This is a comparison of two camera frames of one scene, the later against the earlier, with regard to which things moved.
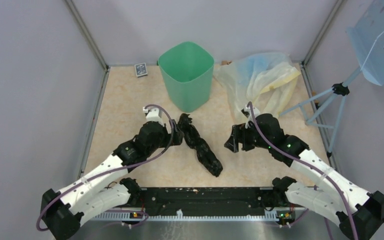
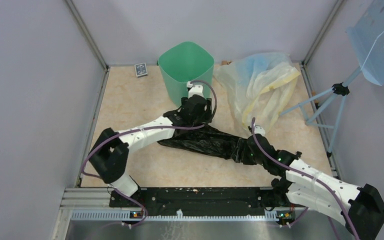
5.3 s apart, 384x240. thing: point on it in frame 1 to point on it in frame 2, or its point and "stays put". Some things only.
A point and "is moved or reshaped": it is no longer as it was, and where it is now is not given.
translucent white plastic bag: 266,80 stays put
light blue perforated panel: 378,38 stays put
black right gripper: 239,134 to 241,149
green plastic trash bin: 187,69 stays put
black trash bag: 205,156 is moved or reshaped
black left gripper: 178,135 to 206,115
